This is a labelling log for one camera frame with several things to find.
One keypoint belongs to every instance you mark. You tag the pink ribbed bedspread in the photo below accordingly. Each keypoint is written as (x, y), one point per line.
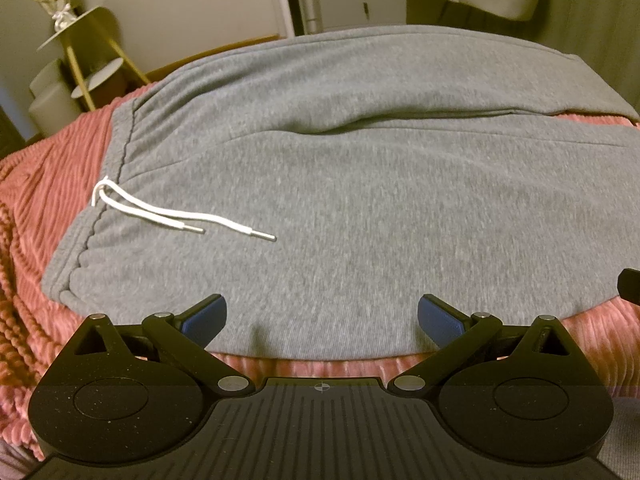
(43, 189)

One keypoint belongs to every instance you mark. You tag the gold tiered side table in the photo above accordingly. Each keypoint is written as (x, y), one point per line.
(93, 53)

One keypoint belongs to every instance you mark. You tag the white stacked boxes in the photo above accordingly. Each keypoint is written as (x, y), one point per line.
(53, 107)

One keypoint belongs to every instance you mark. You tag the grey sweatpants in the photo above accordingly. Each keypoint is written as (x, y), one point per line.
(374, 166)

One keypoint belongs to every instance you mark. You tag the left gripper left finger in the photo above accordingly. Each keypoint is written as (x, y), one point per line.
(164, 356)

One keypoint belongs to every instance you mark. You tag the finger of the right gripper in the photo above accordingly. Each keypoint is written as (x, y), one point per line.
(628, 285)

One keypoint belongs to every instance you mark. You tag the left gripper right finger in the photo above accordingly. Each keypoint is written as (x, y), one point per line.
(479, 356)

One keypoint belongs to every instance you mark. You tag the white drawstring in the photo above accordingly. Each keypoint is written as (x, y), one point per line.
(165, 212)

